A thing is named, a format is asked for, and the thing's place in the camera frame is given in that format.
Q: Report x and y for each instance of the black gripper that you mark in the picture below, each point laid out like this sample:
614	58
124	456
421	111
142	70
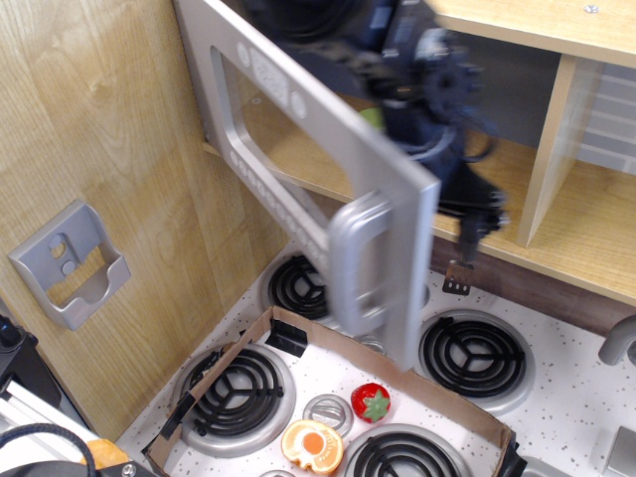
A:
448	150

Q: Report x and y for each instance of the grey toy microwave door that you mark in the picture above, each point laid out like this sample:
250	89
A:
360	210

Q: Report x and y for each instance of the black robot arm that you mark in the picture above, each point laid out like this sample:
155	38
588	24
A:
419	76

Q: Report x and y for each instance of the hanging toy spatula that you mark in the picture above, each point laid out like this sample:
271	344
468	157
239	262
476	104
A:
457	280

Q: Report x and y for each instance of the back right stove burner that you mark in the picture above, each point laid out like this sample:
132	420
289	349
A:
478	356

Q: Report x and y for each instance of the stove burner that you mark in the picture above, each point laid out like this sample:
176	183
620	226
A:
401	450
293	283
245	408
478	356

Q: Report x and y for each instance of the green plate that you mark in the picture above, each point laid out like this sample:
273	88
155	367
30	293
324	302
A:
374	116

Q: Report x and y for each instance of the grey middle stove knob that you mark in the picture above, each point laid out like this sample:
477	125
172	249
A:
374	343

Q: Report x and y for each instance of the grey stove knob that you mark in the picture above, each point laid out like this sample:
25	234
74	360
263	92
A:
332	411
374	343

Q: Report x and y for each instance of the grey toy faucet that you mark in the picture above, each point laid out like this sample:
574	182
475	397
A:
619	343

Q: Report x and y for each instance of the back left stove burner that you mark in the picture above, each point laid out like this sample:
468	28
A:
293	283

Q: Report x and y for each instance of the red toy strawberry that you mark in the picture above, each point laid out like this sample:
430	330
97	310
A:
370	402

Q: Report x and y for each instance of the front right stove burner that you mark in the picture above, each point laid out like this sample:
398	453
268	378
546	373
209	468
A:
401	450

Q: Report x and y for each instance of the grey front stove knob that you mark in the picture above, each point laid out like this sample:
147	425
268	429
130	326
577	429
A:
332	411

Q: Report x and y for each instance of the orange toy fruit half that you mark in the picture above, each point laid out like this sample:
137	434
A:
313	446

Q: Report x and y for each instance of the front left stove burner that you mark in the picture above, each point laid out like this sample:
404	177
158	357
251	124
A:
245	408

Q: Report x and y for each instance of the orange toy bread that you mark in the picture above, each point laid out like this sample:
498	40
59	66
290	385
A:
106	453

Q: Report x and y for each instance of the black device at left edge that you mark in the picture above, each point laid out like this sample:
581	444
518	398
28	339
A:
22	363

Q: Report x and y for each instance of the cardboard frame barrier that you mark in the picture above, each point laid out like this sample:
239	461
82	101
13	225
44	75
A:
322	361

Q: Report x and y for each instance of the grey wall phone holder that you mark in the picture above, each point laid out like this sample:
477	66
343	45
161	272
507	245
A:
57	250

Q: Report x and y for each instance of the aluminium rail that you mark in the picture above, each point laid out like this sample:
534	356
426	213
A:
20	407

